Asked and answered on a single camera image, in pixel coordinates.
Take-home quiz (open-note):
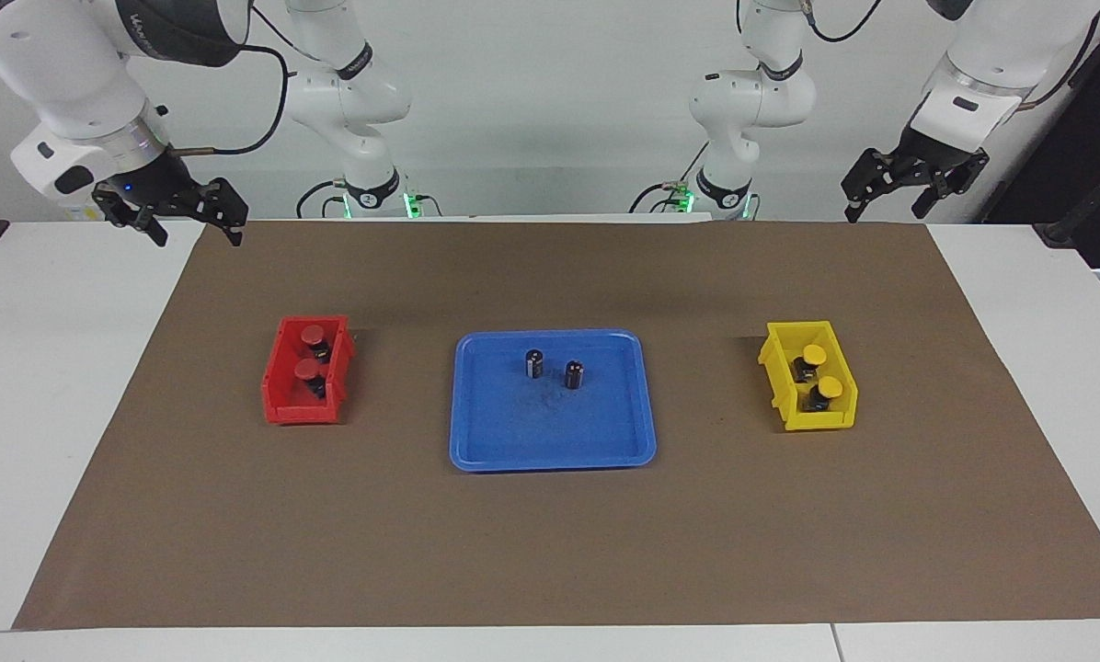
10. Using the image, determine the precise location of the yellow plastic bin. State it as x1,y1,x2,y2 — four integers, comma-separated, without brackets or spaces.
758,320,859,433

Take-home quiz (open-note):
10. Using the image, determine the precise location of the black base cable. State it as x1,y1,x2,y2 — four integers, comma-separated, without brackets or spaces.
297,179,349,220
628,143,709,214

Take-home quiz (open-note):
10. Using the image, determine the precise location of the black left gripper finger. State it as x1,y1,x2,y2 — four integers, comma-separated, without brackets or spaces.
841,145,895,224
911,149,991,221

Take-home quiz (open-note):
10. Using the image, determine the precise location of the black stand pole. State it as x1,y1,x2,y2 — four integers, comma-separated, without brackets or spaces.
1033,156,1100,249

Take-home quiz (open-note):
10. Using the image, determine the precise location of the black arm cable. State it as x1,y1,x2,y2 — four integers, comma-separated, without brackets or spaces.
168,44,291,157
1019,9,1100,109

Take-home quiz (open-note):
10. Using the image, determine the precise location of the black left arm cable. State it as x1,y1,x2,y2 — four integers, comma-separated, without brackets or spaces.
1019,9,1100,109

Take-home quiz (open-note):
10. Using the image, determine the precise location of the red plastic bin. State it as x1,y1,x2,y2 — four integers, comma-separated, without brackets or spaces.
261,315,358,426

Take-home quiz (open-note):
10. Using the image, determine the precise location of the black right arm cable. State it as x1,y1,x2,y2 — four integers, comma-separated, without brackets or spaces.
168,44,291,157

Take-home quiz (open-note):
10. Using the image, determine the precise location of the blue plastic tray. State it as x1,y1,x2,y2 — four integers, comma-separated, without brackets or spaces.
449,329,658,473

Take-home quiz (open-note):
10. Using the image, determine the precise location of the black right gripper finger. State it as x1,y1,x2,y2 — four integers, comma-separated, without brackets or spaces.
201,177,250,247
130,206,169,248

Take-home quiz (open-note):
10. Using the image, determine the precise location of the brown table mat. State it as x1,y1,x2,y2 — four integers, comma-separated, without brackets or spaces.
12,219,1100,632

